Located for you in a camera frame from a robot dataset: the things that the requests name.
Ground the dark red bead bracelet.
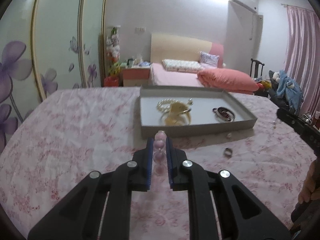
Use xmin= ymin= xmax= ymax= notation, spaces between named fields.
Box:
xmin=217 ymin=107 xmax=232 ymax=120

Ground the silver cuff bangle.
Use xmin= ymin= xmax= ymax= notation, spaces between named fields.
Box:
xmin=213 ymin=107 xmax=235 ymax=122

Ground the pink bead bracelet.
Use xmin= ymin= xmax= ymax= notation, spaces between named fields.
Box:
xmin=154 ymin=129 xmax=168 ymax=176

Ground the cream yellow watch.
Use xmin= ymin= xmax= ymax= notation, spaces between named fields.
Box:
xmin=164 ymin=102 xmax=191 ymax=126

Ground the thin silver bangle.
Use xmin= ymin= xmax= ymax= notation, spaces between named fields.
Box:
xmin=159 ymin=109 xmax=191 ymax=126

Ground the white pearl bracelet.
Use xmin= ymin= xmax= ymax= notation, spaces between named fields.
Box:
xmin=156 ymin=98 xmax=194 ymax=113

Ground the person's right hand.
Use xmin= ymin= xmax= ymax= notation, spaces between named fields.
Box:
xmin=298 ymin=160 xmax=320 ymax=204

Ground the blue plush blanket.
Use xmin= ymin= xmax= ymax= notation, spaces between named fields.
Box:
xmin=277 ymin=70 xmax=304 ymax=115

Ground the pink curtain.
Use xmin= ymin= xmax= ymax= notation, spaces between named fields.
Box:
xmin=284 ymin=6 xmax=319 ymax=115

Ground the floral pink bedsheet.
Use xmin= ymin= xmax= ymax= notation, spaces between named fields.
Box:
xmin=1 ymin=87 xmax=315 ymax=236

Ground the black wooden chair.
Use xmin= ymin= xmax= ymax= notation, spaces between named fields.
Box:
xmin=249 ymin=59 xmax=265 ymax=79

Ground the folded salmon duvet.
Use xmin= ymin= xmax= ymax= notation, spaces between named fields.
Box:
xmin=197 ymin=68 xmax=259 ymax=94

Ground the grey cardboard tray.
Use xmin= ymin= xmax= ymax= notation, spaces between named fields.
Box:
xmin=139 ymin=85 xmax=257 ymax=138

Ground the lilac patterned pillow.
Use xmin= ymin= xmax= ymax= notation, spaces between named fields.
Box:
xmin=200 ymin=51 xmax=220 ymax=67

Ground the red waste bin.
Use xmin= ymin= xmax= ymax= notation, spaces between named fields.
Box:
xmin=104 ymin=76 xmax=119 ymax=87

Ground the white air conditioner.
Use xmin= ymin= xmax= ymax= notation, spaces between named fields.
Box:
xmin=232 ymin=0 xmax=258 ymax=13

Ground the pink bedside table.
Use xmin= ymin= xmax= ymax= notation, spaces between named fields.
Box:
xmin=120 ymin=66 xmax=150 ymax=87

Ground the floral white pillow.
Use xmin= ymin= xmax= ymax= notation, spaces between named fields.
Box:
xmin=162 ymin=59 xmax=203 ymax=73

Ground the pink bed mattress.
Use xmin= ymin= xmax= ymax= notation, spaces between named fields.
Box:
xmin=150 ymin=63 xmax=203 ymax=87

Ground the cream and pink headboard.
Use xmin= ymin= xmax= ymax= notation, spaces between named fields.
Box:
xmin=150 ymin=33 xmax=224 ymax=67

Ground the plush toy column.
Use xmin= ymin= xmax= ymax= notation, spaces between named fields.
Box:
xmin=106 ymin=26 xmax=120 ymax=76

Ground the sliding wardrobe with flowers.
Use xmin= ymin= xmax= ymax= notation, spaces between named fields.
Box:
xmin=1 ymin=0 xmax=106 ymax=148

